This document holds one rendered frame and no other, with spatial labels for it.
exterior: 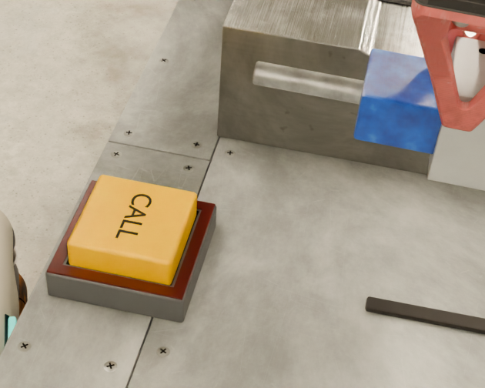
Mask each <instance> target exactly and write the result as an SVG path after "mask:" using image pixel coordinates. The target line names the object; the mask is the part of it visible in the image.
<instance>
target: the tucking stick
mask: <svg viewBox="0 0 485 388"><path fill-rule="evenodd" d="M365 309H366V311H367V312H371V313H378V314H382V315H387V316H394V317H398V318H402V319H410V320H414V321H418V322H422V323H430V324H434V325H438V326H446V327H450V328H454V329H462V330H466V331H470V332H475V333H482V334H485V319H484V318H480V317H476V316H468V315H464V314H460V313H452V312H448V311H444V310H440V309H432V308H428V307H424V306H416V305H412V304H408V303H400V302H396V301H392V300H387V299H380V298H376V297H371V296H368V297H367V299H366V307H365Z"/></svg>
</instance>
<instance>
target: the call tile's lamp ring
mask: <svg viewBox="0 0 485 388"><path fill-rule="evenodd" d="M96 183H97V181H95V180H92V181H91V183H90V185H89V187H88V189H87V191H86V193H85V195H84V197H83V199H82V201H81V203H80V205H79V207H78V209H77V211H76V213H75V215H74V217H73V219H72V221H71V223H70V225H69V227H68V229H67V231H66V233H65V235H64V237H63V239H62V241H61V243H60V245H59V247H58V249H57V251H56V253H55V255H54V257H53V259H52V261H51V263H50V265H49V267H48V269H47V273H54V274H58V275H61V276H68V277H72V278H76V279H83V280H87V281H91V282H95V283H102V284H106V285H110V286H117V287H121V288H125V289H132V290H136V291H139V292H144V293H151V294H155V295H159V296H165V297H169V298H173V299H180V300H183V297H184V295H185V292H186V288H187V286H188V283H189V280H190V277H191V275H192V271H193V268H194V265H195V263H196V260H197V257H198V255H199V251H200V248H201V245H202V242H203V240H204V237H205V234H206V230H207V228H208V225H209V222H210V219H211V217H212V213H213V210H214V208H215V205H216V204H214V203H210V202H202V201H198V200H197V207H196V208H197V209H201V210H202V211H201V213H200V215H199V219H198V222H197V223H196V227H195V230H194V232H193V234H192V238H191V241H190V243H189V247H188V249H187V251H186V255H185V258H184V260H183V262H182V266H181V269H180V271H179V275H178V277H177V280H176V283H175V285H174V287H171V286H164V285H159V284H155V283H149V282H145V281H141V280H137V279H130V278H125V277H121V276H115V275H111V274H107V273H100V272H96V271H91V270H87V269H81V268H77V267H73V266H66V265H63V263H64V261H65V259H66V257H67V255H68V247H67V242H68V240H69V237H70V235H71V234H72V231H73V229H74V228H75V225H76V223H77V222H78V220H79V217H80V215H81V213H82V210H83V209H84V207H85V204H86V203H87V201H88V199H89V197H90V195H91V193H92V190H93V189H94V187H95V184H96Z"/></svg>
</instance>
